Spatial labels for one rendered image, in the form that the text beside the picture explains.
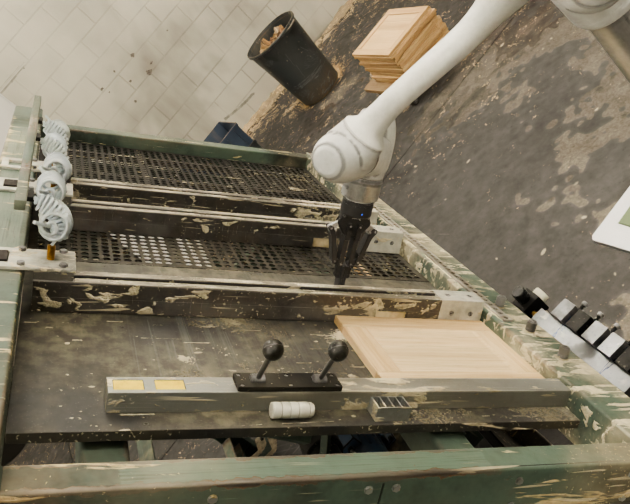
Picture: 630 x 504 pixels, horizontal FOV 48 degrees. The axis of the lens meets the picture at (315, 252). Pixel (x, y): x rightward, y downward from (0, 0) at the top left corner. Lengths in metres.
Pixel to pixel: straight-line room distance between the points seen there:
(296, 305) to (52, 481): 0.79
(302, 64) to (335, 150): 4.52
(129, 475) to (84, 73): 5.72
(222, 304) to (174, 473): 0.62
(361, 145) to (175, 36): 5.37
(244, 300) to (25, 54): 5.13
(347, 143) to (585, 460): 0.73
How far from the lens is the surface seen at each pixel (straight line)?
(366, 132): 1.46
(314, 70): 5.98
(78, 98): 6.60
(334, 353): 1.25
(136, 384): 1.27
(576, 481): 1.39
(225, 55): 6.88
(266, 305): 1.63
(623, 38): 1.45
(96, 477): 1.05
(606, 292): 2.98
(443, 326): 1.79
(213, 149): 3.06
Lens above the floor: 2.16
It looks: 29 degrees down
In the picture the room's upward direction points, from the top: 49 degrees counter-clockwise
